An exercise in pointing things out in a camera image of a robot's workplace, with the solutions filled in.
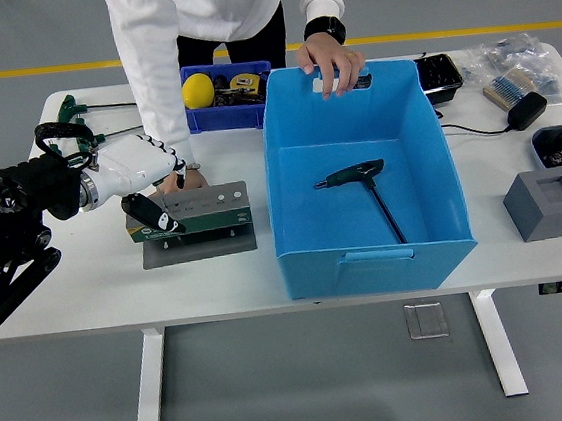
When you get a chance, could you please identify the yellow floor tape line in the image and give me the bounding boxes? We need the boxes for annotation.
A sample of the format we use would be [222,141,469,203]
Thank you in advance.
[0,11,562,88]

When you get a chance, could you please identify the grey cube with recess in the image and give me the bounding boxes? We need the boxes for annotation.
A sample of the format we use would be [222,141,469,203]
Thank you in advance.
[498,165,562,245]

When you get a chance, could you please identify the metal floor socket plate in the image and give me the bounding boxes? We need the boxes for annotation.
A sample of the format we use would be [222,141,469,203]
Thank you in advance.
[401,299,450,342]

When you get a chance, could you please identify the person's left hand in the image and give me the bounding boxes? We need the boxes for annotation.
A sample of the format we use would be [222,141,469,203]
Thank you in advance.
[293,28,370,103]

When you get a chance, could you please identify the clear bags of resistors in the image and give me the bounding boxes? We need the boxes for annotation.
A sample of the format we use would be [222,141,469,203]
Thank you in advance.
[458,29,562,115]

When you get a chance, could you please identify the person's right hand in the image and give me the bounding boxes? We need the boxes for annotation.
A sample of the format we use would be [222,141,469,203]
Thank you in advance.
[153,166,210,197]

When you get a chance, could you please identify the yellow tape measure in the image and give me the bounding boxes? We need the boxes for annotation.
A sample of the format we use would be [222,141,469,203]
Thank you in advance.
[227,69,270,99]

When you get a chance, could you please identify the dark parts pile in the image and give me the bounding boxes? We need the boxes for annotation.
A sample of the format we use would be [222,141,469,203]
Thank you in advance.
[215,84,270,111]

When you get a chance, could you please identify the black plastic tray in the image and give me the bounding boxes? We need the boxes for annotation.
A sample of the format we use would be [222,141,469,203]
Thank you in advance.
[413,51,467,109]

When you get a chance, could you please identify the black power adapter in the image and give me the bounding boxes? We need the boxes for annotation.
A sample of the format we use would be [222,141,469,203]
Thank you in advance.
[503,89,551,133]

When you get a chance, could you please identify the black wrist watch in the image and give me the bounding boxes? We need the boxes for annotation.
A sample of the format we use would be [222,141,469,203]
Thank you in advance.
[301,14,348,49]

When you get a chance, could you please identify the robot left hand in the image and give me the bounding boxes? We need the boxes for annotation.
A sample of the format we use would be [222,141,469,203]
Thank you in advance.
[82,128,195,244]

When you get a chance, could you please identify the resistor strip bundle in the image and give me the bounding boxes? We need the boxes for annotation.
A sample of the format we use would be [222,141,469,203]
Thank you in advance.
[480,65,542,113]

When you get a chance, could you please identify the white table leg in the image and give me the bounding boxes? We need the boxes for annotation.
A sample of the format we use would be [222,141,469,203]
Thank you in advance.
[124,326,176,421]
[468,286,531,401]

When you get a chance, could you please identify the green T-handle key black shaft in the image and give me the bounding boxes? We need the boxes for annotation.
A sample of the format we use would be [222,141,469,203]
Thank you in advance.
[55,87,137,125]

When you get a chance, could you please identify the black adapter cord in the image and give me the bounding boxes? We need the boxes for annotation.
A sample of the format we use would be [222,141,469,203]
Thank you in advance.
[438,117,514,142]

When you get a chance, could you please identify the large light blue foam box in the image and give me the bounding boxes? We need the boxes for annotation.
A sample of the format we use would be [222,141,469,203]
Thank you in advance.
[254,49,484,306]

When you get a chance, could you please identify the large green T-handle hex key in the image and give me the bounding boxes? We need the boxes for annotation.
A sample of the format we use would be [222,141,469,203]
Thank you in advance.
[312,156,408,254]

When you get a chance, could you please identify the dark blue plastic bin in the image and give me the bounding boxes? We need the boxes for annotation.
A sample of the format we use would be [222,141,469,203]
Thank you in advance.
[179,58,279,137]

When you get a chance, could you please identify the yellow ball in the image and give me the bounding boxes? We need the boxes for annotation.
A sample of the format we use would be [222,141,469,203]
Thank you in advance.
[179,71,218,111]

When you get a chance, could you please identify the dark brown cylindrical part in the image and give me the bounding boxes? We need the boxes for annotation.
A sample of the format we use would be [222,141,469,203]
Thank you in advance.
[212,73,233,98]

